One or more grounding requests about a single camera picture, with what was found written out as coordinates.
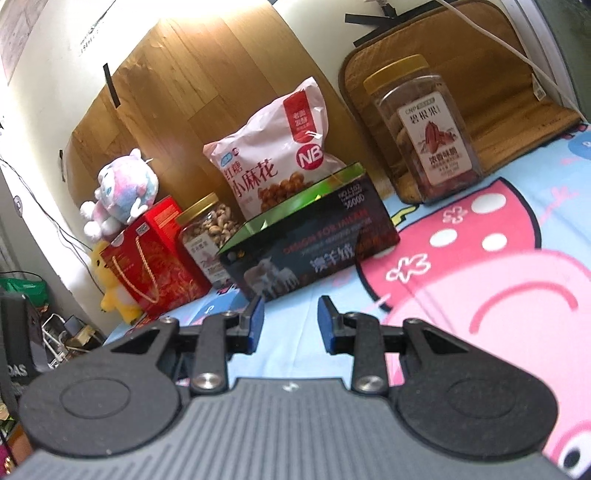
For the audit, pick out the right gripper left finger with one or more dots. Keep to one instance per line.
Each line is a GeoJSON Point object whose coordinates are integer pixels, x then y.
{"type": "Point", "coordinates": [218, 338]}

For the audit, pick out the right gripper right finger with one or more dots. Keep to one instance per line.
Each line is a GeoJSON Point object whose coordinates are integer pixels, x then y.
{"type": "Point", "coordinates": [359, 335]}

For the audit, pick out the red gift bag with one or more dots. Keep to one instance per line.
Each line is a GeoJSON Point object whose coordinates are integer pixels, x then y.
{"type": "Point", "coordinates": [151, 264]}

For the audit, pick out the black open tin box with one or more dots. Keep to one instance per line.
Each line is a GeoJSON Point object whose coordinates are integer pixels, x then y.
{"type": "Point", "coordinates": [336, 223]}

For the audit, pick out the yellow duck plush toy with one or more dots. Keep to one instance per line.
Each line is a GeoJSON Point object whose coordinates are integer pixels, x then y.
{"type": "Point", "coordinates": [115, 297]}

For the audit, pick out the cashew jar gold lid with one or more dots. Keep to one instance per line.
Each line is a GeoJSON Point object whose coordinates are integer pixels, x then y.
{"type": "Point", "coordinates": [204, 228]}

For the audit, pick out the cartoon pig bedsheet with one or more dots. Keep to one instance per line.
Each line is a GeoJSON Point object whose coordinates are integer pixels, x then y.
{"type": "Point", "coordinates": [505, 267]}

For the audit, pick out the pink white plush toy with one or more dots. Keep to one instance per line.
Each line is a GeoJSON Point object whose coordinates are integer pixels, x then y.
{"type": "Point", "coordinates": [127, 188]}

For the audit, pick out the pink snack bag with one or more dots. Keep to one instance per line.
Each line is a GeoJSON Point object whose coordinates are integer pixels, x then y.
{"type": "Point", "coordinates": [279, 152]}

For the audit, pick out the pecan jar gold lid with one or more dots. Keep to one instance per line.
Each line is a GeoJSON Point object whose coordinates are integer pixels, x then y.
{"type": "Point", "coordinates": [426, 125]}

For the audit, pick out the wooden board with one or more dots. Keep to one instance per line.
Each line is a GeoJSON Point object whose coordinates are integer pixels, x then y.
{"type": "Point", "coordinates": [195, 77]}

